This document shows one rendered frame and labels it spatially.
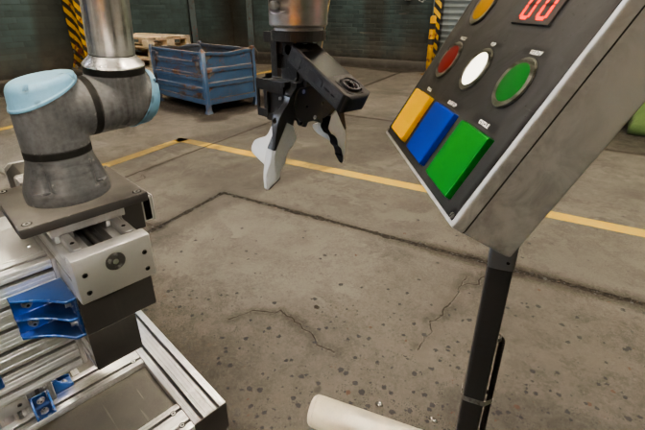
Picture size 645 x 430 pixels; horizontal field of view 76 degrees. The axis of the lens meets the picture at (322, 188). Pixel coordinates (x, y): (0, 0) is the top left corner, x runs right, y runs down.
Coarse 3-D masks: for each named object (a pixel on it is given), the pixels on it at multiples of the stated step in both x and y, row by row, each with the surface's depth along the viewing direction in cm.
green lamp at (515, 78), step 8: (520, 64) 43; (528, 64) 42; (512, 72) 43; (520, 72) 42; (528, 72) 41; (504, 80) 44; (512, 80) 43; (520, 80) 41; (504, 88) 43; (512, 88) 42; (496, 96) 44; (504, 96) 43; (512, 96) 42
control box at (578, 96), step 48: (480, 0) 60; (528, 0) 47; (576, 0) 40; (624, 0) 34; (480, 48) 54; (528, 48) 43; (576, 48) 36; (624, 48) 35; (432, 96) 60; (480, 96) 48; (528, 96) 40; (576, 96) 36; (624, 96) 37; (528, 144) 38; (576, 144) 38; (432, 192) 48; (480, 192) 40; (528, 192) 40; (480, 240) 42
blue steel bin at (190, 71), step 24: (168, 48) 497; (192, 48) 563; (216, 48) 550; (240, 48) 515; (168, 72) 511; (192, 72) 479; (216, 72) 475; (240, 72) 500; (192, 96) 495; (216, 96) 483; (240, 96) 506
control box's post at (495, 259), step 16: (496, 256) 61; (512, 256) 60; (496, 272) 62; (512, 272) 62; (496, 288) 63; (480, 304) 67; (496, 304) 64; (480, 320) 66; (496, 320) 65; (480, 336) 68; (496, 336) 67; (480, 352) 69; (480, 368) 70; (480, 384) 71; (464, 400) 74; (480, 400) 73; (464, 416) 75; (480, 416) 74
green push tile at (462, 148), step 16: (464, 128) 46; (448, 144) 48; (464, 144) 45; (480, 144) 42; (448, 160) 46; (464, 160) 43; (432, 176) 48; (448, 176) 45; (464, 176) 43; (448, 192) 43
